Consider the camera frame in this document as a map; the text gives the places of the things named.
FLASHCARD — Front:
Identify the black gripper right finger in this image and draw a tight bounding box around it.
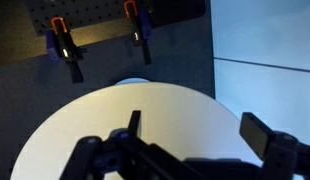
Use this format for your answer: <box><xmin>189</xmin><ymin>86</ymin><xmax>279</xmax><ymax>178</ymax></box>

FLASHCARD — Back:
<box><xmin>239</xmin><ymin>112</ymin><xmax>300</xmax><ymax>168</ymax></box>

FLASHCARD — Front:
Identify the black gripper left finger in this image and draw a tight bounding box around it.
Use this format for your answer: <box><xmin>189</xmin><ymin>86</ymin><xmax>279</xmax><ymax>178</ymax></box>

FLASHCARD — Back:
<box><xmin>127</xmin><ymin>110</ymin><xmax>143</xmax><ymax>138</ymax></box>

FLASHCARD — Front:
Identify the round white table top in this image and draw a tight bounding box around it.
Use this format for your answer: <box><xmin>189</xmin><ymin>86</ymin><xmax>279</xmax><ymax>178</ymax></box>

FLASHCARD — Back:
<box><xmin>9</xmin><ymin>81</ymin><xmax>264</xmax><ymax>180</ymax></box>

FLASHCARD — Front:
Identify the orange black spring clamp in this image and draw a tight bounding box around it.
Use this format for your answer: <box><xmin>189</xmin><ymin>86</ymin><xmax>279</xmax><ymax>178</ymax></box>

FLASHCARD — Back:
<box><xmin>45</xmin><ymin>16</ymin><xmax>85</xmax><ymax>84</ymax></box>
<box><xmin>123</xmin><ymin>0</ymin><xmax>153</xmax><ymax>66</ymax></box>

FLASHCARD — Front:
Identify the black perforated mounting board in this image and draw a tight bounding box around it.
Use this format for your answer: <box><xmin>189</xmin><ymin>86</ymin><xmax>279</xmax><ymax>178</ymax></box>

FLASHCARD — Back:
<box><xmin>24</xmin><ymin>0</ymin><xmax>207</xmax><ymax>37</ymax></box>

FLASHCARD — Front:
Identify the black equipment with cables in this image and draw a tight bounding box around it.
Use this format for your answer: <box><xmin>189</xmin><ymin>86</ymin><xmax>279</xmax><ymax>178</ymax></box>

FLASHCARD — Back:
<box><xmin>0</xmin><ymin>16</ymin><xmax>136</xmax><ymax>67</ymax></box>

